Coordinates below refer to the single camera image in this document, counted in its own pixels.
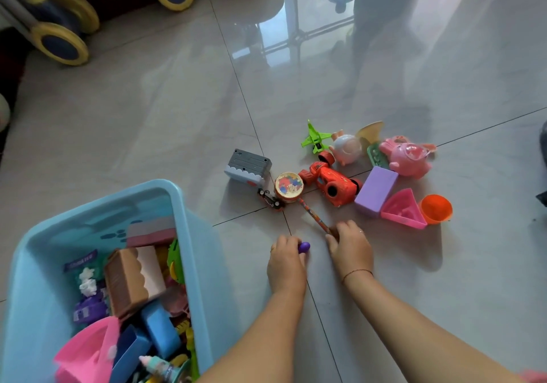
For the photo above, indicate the person's left hand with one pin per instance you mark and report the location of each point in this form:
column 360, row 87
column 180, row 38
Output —
column 286, row 269

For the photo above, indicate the person's right hand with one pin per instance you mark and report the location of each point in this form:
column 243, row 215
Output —
column 352, row 250

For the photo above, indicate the pink toy wedge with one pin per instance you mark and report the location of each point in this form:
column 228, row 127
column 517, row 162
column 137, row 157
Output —
column 85, row 353
column 404, row 211

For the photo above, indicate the purple foam block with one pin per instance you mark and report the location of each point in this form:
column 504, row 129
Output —
column 376, row 190

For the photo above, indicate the red toy camera robot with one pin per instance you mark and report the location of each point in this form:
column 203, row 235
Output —
column 335, row 184

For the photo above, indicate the small red black toy car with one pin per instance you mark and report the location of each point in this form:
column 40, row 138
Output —
column 270, row 199

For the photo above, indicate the round colourful toy drum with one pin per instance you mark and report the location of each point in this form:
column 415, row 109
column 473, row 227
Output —
column 289, row 187

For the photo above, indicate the small green toy piece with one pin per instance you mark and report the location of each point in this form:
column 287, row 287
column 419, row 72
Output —
column 377, row 156

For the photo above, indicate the round pink pig toy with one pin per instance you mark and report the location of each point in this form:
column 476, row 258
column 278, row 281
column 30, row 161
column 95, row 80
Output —
column 346, row 149

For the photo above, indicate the pink pig toy pot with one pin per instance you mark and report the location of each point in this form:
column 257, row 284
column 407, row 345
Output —
column 408, row 158

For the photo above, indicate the green oval toy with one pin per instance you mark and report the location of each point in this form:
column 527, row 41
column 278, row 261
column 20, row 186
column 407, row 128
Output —
column 175, row 263

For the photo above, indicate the grey toothed toy block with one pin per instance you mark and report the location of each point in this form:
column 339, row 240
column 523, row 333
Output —
column 248, row 164

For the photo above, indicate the green toy airplane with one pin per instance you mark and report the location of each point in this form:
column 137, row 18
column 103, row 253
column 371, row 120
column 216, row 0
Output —
column 315, row 139

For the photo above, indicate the lime green toy scoop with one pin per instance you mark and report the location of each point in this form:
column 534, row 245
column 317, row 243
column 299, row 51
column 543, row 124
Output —
column 192, row 346

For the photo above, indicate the blue toy block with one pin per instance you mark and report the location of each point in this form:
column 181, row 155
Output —
column 160, row 329

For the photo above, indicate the white bunny toy board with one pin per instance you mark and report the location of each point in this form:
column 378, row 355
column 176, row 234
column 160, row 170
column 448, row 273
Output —
column 149, row 233

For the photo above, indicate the teal purple toy robot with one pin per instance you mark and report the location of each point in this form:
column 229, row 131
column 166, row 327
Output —
column 87, row 306

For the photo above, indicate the blue plastic storage bin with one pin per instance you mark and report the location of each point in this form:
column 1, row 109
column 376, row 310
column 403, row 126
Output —
column 38, row 276

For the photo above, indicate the person's right forearm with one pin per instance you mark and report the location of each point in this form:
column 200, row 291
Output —
column 419, row 340

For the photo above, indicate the person's left forearm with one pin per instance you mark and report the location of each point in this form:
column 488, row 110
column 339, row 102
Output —
column 260, row 344

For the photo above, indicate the yellow blue ride-on bike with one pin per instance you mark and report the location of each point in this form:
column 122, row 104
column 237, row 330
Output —
column 60, row 47

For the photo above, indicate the striped basketball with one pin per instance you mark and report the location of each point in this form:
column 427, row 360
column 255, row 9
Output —
column 3, row 113

